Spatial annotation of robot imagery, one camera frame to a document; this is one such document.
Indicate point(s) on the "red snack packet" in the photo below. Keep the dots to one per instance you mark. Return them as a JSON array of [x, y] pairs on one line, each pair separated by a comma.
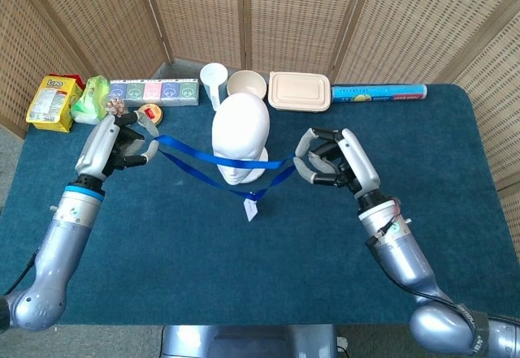
[[77, 80]]

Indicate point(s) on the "beige lidded lunch box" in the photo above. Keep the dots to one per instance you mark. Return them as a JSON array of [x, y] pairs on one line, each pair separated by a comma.
[[298, 90]]

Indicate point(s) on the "green and white plastic bag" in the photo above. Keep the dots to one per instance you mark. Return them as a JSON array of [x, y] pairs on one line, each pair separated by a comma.
[[89, 102]]

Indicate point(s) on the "blue-purple tissue pack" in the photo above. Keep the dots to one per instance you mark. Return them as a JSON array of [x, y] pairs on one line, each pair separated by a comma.
[[170, 92], [118, 92]]

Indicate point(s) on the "yellow snack box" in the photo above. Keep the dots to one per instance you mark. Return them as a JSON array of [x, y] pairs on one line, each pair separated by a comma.
[[48, 104]]

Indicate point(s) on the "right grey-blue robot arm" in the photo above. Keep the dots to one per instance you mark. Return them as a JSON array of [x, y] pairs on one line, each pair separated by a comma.
[[402, 260]]

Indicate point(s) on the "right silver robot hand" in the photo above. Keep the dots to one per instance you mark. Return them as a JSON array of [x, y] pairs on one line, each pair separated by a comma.
[[361, 163]]

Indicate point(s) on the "blue plastic wrap roll box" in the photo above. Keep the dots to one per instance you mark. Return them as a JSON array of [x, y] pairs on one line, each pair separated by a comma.
[[378, 93]]

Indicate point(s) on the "pink tissue pack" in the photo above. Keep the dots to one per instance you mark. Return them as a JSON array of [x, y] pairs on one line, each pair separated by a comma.
[[152, 92]]

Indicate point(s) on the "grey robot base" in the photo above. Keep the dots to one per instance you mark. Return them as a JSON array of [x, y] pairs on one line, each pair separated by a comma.
[[248, 342]]

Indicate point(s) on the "white foam mannequin head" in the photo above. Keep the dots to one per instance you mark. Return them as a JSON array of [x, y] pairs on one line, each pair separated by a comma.
[[239, 122]]

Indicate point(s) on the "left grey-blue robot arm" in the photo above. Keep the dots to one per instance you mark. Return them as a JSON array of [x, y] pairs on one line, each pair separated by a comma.
[[61, 244]]

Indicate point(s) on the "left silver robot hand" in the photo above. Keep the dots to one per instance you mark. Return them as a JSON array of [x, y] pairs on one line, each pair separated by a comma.
[[97, 147]]

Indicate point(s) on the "woven folding screen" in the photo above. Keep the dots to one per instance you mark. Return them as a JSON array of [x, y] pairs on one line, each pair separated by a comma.
[[284, 17]]

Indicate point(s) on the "blue table mat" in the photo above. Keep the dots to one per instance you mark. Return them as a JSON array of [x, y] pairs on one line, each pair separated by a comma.
[[203, 260]]

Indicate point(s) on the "beige bowl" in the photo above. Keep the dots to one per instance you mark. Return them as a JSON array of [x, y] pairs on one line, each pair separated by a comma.
[[245, 84]]

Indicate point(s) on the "green tissue pack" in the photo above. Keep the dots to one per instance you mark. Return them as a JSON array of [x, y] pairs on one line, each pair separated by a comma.
[[135, 92], [189, 92]]

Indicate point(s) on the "white and blue ID badge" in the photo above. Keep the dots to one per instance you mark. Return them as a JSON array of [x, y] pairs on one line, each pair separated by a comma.
[[251, 210]]

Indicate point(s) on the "round red-labelled tin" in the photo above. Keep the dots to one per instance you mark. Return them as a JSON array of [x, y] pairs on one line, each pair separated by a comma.
[[153, 112]]

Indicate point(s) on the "clear jar of sticks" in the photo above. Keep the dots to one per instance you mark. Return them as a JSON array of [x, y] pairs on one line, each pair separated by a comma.
[[115, 104]]

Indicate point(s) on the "white plastic measuring cup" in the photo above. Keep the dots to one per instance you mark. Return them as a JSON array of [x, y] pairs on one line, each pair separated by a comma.
[[213, 78]]

